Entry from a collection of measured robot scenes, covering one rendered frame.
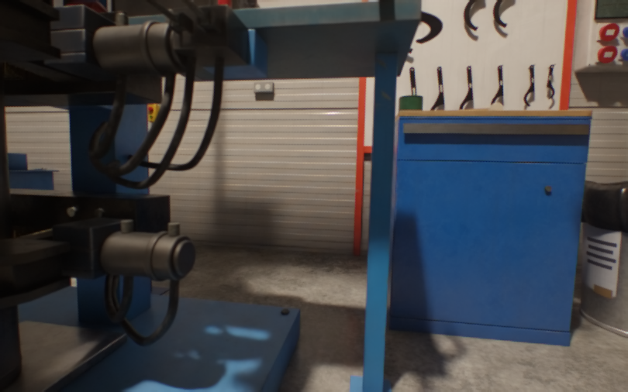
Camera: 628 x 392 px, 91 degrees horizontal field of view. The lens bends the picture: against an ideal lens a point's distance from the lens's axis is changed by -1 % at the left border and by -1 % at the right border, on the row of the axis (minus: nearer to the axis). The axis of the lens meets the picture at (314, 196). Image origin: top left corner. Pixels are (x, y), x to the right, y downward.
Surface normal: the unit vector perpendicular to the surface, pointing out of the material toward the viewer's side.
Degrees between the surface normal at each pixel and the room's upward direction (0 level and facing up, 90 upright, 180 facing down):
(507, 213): 90
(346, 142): 90
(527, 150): 90
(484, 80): 90
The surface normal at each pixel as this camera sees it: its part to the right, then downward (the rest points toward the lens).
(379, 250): -0.16, 0.08
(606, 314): -0.96, 0.05
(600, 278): -1.00, 0.04
